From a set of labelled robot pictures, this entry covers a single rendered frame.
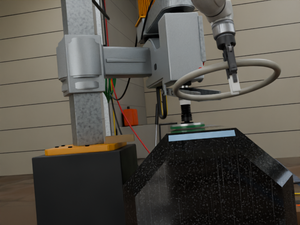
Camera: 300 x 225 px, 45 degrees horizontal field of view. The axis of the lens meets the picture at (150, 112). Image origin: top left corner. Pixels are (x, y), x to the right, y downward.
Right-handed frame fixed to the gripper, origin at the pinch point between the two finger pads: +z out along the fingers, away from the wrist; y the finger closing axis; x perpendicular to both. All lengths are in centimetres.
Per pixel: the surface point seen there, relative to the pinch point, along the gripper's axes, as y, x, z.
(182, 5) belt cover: 62, 10, -73
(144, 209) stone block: 39, 45, 42
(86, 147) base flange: 95, 85, -1
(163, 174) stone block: 35, 34, 28
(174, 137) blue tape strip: 37.4, 26.4, 10.4
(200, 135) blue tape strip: 37.1, 13.6, 11.2
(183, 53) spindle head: 70, 14, -46
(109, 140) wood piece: 107, 72, -6
